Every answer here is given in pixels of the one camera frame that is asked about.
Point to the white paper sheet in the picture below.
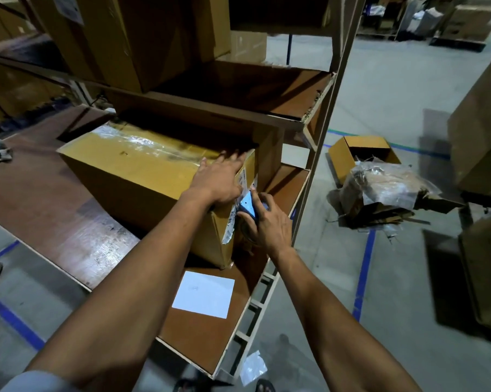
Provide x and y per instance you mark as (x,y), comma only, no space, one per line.
(204,295)

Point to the wooden shelf rack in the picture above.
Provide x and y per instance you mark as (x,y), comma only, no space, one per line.
(337,77)

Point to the person's left forearm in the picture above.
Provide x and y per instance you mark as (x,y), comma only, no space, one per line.
(139,289)

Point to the large brown cardboard box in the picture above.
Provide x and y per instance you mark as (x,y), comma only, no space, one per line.
(119,36)

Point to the light grey shirt sleeve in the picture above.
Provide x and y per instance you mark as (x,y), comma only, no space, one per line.
(41,383)

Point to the blue tape dispenser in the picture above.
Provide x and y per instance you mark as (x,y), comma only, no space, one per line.
(249,204)

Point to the person's right forearm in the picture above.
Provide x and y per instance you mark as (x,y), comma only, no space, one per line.
(327,318)

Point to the taped brown cardboard box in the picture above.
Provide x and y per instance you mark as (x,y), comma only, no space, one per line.
(139,171)

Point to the small white paper scrap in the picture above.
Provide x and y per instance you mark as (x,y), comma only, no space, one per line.
(253,368)

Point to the person's right thumb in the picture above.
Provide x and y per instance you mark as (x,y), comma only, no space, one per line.
(247,226)

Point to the plastic-wrapped cardboard scrap pile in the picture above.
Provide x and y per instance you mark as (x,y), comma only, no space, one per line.
(388,187)

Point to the person's right hand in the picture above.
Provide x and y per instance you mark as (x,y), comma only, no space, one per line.
(274,228)

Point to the printed brown cardboard box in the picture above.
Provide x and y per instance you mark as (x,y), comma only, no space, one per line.
(472,22)

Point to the black sandal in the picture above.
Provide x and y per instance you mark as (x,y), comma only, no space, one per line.
(185,385)
(266,386)

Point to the pale cardboard box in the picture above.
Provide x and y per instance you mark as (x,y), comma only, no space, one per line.
(247,46)

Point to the person's left hand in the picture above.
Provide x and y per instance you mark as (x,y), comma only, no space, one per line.
(217,179)

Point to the open empty cardboard box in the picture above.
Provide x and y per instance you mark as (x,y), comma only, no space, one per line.
(343,153)

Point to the person's left little finger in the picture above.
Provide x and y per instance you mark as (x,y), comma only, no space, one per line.
(203,163)

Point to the tall brown cardboard box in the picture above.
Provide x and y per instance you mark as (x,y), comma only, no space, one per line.
(480,126)

